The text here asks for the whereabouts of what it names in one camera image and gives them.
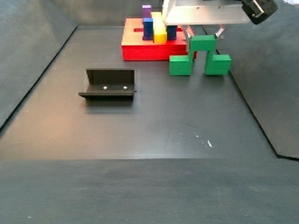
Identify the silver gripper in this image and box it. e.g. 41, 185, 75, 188
163, 0, 250, 39

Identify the green arch-shaped block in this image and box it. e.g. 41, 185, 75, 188
170, 35, 231, 76

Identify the red board with slots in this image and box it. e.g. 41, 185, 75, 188
122, 18, 188, 61

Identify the blue block right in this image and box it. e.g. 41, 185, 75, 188
166, 25, 178, 40

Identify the blue block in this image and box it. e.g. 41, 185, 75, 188
143, 17, 154, 40
166, 25, 178, 40

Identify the yellow long block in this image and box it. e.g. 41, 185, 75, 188
151, 12, 167, 44

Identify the blue block left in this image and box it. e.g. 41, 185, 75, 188
143, 17, 154, 40

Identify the purple block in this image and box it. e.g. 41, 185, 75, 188
142, 4, 152, 18

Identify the black angle bracket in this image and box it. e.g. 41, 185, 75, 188
79, 68, 136, 99

